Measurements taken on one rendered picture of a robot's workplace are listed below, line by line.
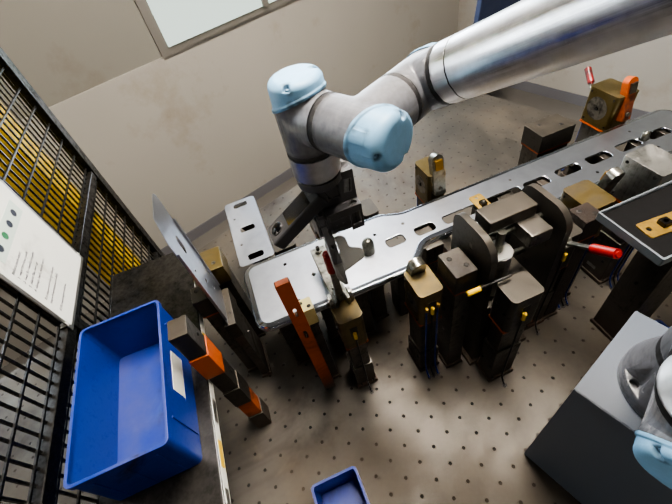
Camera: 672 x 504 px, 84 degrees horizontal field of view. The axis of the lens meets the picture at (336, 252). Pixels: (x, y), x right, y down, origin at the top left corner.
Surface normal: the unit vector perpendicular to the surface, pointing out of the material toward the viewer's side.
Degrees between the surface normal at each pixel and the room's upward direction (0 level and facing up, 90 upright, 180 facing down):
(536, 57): 108
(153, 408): 0
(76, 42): 90
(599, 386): 0
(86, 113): 90
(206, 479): 0
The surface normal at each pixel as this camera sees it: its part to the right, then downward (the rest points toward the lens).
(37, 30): 0.64, 0.50
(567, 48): -0.44, 0.86
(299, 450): -0.17, -0.65
